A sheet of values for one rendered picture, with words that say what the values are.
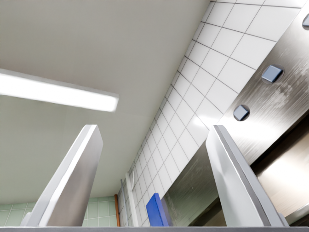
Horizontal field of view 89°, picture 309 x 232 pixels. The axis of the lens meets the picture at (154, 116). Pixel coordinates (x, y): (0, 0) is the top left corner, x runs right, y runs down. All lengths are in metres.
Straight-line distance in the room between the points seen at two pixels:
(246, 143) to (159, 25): 0.72
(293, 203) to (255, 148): 0.17
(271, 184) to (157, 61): 0.80
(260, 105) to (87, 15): 0.83
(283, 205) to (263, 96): 0.33
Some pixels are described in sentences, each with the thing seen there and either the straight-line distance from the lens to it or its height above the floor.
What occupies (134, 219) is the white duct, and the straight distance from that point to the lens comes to 1.47.
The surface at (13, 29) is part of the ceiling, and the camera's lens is 1.00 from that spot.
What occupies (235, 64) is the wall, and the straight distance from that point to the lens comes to 0.76.
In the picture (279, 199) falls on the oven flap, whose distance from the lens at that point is 0.62.
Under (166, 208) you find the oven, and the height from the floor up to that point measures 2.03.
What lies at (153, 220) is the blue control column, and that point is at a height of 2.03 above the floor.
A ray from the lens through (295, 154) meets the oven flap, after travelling 0.61.
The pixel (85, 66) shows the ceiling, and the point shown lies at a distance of 0.99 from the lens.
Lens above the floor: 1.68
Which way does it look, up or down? 49 degrees up
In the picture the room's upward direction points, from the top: 26 degrees counter-clockwise
